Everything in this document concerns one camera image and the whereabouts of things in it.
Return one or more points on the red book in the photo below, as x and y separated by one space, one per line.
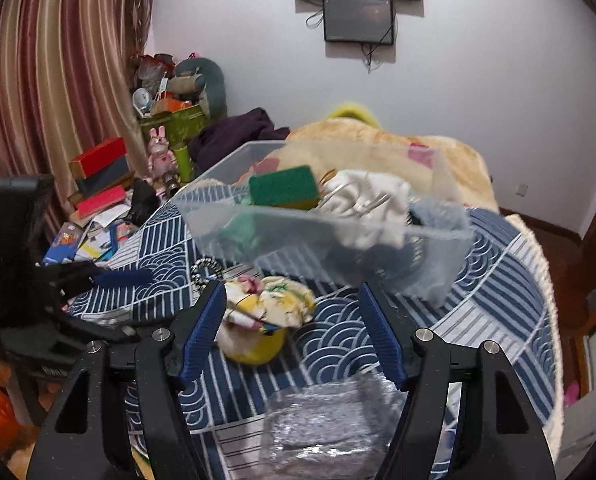
100 200

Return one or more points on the dark grey box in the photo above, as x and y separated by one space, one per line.
107 175

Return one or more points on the heap of toys and packets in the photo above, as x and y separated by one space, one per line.
152 77

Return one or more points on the green cardboard box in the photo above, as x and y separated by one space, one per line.
175 122

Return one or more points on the pink rabbit figure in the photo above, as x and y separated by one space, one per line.
160 157

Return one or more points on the pile of papers and booklets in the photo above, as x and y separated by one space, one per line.
92 237

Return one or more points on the clear plastic storage box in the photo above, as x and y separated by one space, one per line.
217 220

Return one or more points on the dark purple garment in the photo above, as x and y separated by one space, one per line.
243 127

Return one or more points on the floral yellow cloth pouch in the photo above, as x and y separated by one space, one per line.
278 302

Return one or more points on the black bag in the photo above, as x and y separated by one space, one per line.
143 202

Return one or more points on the green cloth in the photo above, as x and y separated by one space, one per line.
237 232

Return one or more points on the yellow plush toy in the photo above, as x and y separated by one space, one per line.
250 347

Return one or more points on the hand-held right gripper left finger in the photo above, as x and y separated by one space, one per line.
205 330

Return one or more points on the white cloth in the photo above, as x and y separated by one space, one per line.
378 230

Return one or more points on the small black wall monitor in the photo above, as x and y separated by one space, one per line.
359 20

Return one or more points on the green cylinder cup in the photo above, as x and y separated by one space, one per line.
183 162

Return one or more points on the green and yellow sponge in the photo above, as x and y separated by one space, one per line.
283 187

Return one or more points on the red box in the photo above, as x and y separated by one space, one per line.
100 155

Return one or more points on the striped brown curtain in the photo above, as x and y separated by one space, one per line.
52 70

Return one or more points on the grey blue cloth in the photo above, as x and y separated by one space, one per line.
440 212

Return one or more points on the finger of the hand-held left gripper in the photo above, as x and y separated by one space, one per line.
97 332
122 278

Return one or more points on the silver scrubber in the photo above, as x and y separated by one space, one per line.
323 425

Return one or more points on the yellow green plush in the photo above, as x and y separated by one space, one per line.
353 110

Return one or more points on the blue wave patterned blanket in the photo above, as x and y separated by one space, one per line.
498 285

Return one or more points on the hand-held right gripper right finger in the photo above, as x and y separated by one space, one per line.
380 335

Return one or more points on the white wall socket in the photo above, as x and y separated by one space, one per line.
521 190

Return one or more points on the beige fleece blanket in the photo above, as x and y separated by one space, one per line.
358 135

